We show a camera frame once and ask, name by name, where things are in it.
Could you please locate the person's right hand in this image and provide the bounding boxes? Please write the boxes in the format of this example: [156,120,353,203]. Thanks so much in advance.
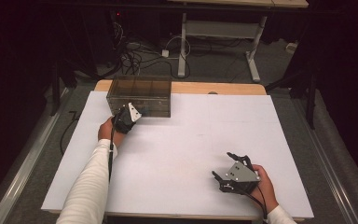
[249,163,280,215]

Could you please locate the wooden table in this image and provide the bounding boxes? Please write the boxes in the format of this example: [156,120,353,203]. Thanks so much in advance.
[41,79,315,222]

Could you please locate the black tripod stand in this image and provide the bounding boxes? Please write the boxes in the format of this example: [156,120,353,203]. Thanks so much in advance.
[265,69,319,131]

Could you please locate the white table cover board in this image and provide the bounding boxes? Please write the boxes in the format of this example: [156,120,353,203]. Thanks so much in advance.
[41,91,315,219]

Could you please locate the metal floor rail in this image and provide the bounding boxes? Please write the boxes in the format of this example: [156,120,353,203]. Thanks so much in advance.
[0,88,70,224]
[292,98,358,224]

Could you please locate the person's left hand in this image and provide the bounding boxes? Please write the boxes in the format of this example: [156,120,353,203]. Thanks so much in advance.
[97,116,127,149]

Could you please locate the white frame desk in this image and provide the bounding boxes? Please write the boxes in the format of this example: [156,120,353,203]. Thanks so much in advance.
[167,0,310,84]

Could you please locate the smoky clear plastic drawer box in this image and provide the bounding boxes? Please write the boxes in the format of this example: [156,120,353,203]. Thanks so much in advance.
[105,75,172,119]

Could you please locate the black cable on floor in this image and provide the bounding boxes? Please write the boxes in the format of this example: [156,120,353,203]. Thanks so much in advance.
[59,109,81,157]

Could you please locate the small white box on floor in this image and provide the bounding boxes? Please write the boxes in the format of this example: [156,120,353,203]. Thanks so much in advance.
[284,41,298,53]

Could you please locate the black metal stand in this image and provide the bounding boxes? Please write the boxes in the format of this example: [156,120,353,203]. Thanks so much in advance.
[49,57,79,117]

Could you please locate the tangle of black floor cables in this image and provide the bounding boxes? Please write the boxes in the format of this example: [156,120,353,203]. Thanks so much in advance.
[105,21,194,80]

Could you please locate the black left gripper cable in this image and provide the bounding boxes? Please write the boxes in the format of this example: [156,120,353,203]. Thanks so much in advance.
[107,126,117,184]

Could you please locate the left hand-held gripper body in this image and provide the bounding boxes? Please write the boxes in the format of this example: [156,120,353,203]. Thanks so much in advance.
[111,102,143,135]

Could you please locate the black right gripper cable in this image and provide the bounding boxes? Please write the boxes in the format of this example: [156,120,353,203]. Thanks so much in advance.
[229,183,269,221]

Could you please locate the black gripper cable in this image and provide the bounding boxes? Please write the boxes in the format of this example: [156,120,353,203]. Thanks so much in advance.
[229,183,269,221]
[107,126,117,184]

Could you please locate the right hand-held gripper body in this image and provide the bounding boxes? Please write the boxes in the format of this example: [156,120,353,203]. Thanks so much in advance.
[219,160,262,196]

